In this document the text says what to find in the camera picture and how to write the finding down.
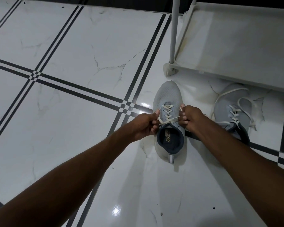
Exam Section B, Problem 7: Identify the white shoe rack shelf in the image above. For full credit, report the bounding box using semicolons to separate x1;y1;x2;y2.
163;2;284;94

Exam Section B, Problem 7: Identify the person's right hand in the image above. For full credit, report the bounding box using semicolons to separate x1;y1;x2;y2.
179;104;213;138

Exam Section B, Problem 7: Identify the person's left hand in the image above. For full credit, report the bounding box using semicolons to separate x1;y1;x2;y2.
128;110;160;143

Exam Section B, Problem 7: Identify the person's left forearm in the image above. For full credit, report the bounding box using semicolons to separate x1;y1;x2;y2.
0;129;134;227

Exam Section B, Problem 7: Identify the cream shoelace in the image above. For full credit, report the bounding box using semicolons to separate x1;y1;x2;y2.
210;87;261;131
151;104;185;127

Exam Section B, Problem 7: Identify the white rack pole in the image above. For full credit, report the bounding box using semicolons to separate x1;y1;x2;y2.
169;0;182;64

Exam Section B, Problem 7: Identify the grey sneaker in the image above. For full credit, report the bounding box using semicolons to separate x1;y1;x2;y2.
152;80;187;164
213;83;257;146

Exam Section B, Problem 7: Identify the person's right forearm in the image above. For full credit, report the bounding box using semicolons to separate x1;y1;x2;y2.
195;123;284;227

